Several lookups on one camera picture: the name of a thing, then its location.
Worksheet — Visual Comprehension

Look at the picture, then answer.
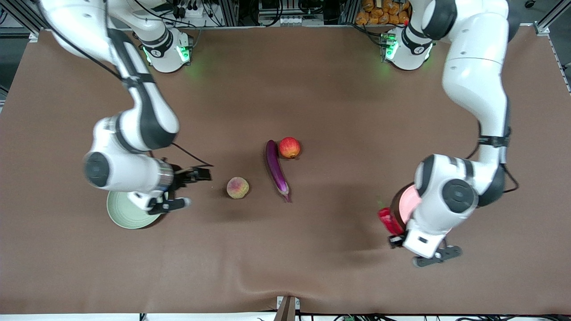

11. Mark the long purple eggplant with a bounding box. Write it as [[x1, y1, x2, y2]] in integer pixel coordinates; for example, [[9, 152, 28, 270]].
[[266, 140, 292, 203]]

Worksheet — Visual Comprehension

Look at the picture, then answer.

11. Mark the grey metal bracket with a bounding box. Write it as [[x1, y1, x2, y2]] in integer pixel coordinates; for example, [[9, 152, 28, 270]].
[[276, 296, 300, 321]]

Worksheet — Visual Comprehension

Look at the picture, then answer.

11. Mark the bag of orange items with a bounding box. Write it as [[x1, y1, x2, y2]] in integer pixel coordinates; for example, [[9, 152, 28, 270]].
[[356, 0, 411, 25]]

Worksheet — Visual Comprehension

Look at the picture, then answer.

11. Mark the red chili pepper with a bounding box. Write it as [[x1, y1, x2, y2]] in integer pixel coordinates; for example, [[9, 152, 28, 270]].
[[377, 196, 405, 237]]

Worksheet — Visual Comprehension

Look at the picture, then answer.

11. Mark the aluminium frame profile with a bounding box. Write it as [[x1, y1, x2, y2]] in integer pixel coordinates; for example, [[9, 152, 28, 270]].
[[0, 0, 45, 43], [533, 0, 571, 36]]

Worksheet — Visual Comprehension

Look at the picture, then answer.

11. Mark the yellow pink peach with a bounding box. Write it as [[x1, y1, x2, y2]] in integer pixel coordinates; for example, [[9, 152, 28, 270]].
[[226, 177, 250, 200]]

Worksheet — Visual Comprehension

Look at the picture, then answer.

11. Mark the pale green round plate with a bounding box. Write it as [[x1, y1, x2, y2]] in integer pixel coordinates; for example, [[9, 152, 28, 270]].
[[106, 191, 168, 230]]

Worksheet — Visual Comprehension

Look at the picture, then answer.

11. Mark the pink round plate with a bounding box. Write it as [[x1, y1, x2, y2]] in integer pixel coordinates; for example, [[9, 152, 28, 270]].
[[398, 185, 422, 223]]

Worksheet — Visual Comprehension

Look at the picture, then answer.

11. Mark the red round apple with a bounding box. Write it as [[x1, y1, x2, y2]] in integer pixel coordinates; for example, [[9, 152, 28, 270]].
[[279, 137, 301, 160]]

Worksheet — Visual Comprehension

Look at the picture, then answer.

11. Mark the brown table cover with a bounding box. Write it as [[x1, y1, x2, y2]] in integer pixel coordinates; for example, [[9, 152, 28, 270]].
[[0, 25, 571, 315]]

